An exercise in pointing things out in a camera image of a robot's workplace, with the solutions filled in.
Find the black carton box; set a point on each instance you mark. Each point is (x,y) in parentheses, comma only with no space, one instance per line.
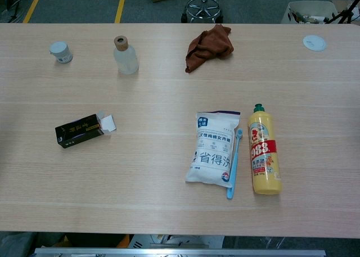
(77,131)

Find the white storage bin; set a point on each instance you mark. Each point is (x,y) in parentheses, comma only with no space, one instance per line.
(309,8)

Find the white printed pouch bag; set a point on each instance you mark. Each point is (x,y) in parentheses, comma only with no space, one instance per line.
(212,150)

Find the white robot base unit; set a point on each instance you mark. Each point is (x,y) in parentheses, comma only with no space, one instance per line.
(180,241)

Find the chrome stool base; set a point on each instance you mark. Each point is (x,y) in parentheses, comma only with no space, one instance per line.
(202,6)

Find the brown crumpled cloth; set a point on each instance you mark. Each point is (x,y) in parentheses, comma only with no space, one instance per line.
(209,46)

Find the small white lidded jar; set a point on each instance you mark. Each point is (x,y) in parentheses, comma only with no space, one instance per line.
(61,51)

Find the yellow detergent bottle green cap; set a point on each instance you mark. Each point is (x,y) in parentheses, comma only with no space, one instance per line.
(265,155)

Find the frosted bottle with wooden cap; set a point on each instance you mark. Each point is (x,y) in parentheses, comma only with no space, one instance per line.
(125,59)

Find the aluminium profile rail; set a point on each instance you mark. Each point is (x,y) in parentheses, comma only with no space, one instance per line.
(180,252)

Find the light blue toothbrush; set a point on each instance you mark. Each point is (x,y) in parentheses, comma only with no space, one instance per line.
(233,172)

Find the black tripod stand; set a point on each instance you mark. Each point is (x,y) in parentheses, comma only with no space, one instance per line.
(346,13)

